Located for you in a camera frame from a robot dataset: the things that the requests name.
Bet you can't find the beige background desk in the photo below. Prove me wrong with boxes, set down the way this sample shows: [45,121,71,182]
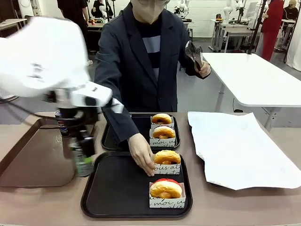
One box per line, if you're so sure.
[0,18,28,32]

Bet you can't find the metal perforated tongs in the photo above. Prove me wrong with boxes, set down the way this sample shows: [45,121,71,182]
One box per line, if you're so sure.
[185,40,204,72]

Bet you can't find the yellow sprinkled donut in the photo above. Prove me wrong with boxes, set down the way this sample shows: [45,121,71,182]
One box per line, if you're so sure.
[153,150,182,165]

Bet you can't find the brown plastic tray with handles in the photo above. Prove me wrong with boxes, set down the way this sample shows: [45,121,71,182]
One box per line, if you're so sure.
[0,112,98,188]

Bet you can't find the large white table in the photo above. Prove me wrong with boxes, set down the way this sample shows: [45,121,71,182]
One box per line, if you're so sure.
[201,52,301,108]

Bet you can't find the white table leg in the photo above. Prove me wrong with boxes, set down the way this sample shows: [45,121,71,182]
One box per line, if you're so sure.
[264,107,283,130]

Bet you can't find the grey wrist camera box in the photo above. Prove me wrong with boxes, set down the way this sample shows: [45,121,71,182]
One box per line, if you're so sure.
[103,97,125,114]

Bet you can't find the beige face mask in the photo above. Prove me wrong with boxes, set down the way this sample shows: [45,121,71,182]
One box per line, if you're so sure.
[131,0,166,24]

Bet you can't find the person's right hand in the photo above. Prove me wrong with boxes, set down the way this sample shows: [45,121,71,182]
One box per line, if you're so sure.
[128,132,156,178]

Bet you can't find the grey background tables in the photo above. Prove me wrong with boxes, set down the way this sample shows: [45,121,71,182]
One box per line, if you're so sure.
[208,18,262,53]

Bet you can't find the background figure in red dress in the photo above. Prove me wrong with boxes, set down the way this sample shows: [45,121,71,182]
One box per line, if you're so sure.
[261,0,285,62]

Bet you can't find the black square serving tray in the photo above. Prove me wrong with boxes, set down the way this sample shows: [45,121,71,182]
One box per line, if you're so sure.
[80,150,194,218]
[100,112,181,151]

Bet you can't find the person's left hand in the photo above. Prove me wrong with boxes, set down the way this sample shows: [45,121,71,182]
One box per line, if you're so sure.
[194,60,212,80]

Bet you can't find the person's right forearm dark sleeve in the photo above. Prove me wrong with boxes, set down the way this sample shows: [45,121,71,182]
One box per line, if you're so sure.
[94,77,142,145]

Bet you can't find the white-legged background workbench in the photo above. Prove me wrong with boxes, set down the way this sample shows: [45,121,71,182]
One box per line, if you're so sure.
[87,21,105,32]

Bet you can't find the white paper sheet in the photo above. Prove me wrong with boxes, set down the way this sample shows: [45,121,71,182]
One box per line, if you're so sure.
[187,111,301,191]

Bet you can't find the background person in black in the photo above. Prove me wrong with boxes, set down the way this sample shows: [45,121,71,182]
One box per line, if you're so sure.
[57,0,89,36]

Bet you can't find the black Pepsi can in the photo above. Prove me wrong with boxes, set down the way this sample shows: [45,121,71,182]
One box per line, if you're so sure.
[70,141,95,178]
[54,109,71,138]

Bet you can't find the seated background person dark clothes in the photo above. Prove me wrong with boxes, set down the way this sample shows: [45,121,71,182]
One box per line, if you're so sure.
[91,0,107,17]

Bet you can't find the person's torso dark blazer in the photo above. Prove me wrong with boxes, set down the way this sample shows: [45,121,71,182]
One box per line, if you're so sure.
[94,1,205,113]

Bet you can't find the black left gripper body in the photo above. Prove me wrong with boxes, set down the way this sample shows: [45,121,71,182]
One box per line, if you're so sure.
[55,106,100,142]

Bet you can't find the black tripod pole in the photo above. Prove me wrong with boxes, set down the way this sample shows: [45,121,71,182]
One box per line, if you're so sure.
[246,0,269,55]

